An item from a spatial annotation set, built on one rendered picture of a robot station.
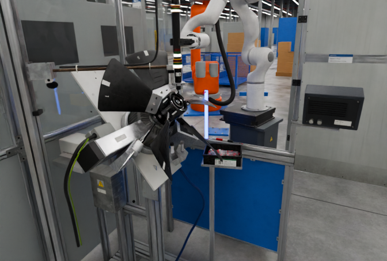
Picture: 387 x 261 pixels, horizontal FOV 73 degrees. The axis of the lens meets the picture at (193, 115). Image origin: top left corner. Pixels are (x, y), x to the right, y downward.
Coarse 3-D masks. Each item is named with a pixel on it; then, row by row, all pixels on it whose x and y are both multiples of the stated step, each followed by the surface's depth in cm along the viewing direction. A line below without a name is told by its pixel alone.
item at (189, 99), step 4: (184, 92) 156; (188, 92) 158; (184, 96) 149; (188, 96) 150; (192, 96) 152; (196, 96) 154; (188, 100) 140; (192, 100) 141; (196, 100) 143; (200, 100) 146; (204, 100) 151; (204, 104) 141; (208, 104) 145; (212, 104) 150
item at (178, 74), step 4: (172, 0) 118; (176, 0) 118; (176, 72) 127; (180, 72) 128; (176, 76) 128; (180, 76) 128; (176, 80) 128; (180, 80) 129; (176, 88) 130; (180, 88) 130
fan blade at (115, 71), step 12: (108, 72) 104; (120, 72) 107; (120, 84) 107; (132, 84) 110; (144, 84) 114; (120, 96) 107; (132, 96) 111; (144, 96) 114; (108, 108) 104; (120, 108) 108; (132, 108) 112; (144, 108) 116
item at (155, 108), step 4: (152, 96) 117; (156, 96) 119; (160, 96) 120; (152, 100) 118; (156, 100) 119; (160, 100) 121; (148, 104) 117; (152, 104) 119; (156, 104) 120; (148, 108) 118; (152, 108) 119; (156, 108) 121; (152, 112) 120; (156, 112) 121
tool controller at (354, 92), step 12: (312, 96) 131; (324, 96) 129; (336, 96) 126; (348, 96) 124; (360, 96) 122; (312, 108) 134; (324, 108) 131; (336, 108) 129; (348, 108) 126; (360, 108) 124; (312, 120) 136; (324, 120) 135; (336, 120) 132; (348, 120) 129
